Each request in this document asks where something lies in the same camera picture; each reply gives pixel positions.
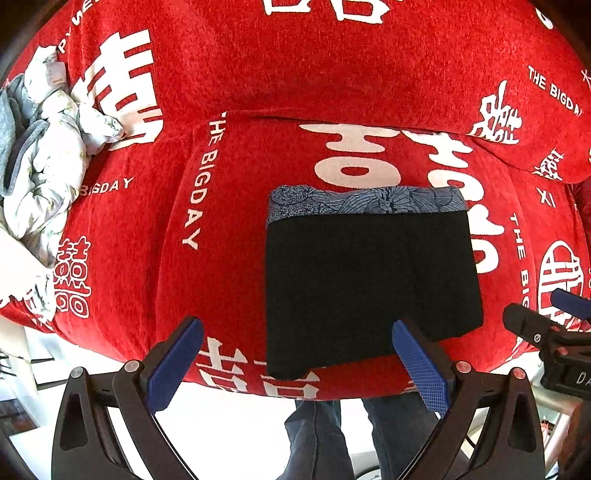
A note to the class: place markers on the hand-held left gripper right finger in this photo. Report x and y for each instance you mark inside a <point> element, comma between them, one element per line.
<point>422,364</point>

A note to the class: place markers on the grey cloth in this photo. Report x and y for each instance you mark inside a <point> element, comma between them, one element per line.
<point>14,134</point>

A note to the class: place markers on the red printed sofa cover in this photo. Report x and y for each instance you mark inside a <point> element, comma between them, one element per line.
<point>258,101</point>

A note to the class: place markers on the black pants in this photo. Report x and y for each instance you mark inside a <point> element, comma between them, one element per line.
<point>369,286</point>

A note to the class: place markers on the person's left leg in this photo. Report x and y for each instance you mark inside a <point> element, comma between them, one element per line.
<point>316,443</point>

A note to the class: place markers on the white floral garment pile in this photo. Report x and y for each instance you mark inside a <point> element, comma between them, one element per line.
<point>51,166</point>

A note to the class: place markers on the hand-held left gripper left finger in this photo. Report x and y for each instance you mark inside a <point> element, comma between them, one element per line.
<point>173,364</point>

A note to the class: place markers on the person's legs in jeans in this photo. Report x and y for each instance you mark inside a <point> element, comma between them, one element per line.
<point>401,438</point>

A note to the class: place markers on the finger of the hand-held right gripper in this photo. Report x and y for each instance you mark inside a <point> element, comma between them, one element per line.
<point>526,321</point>
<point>572,302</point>

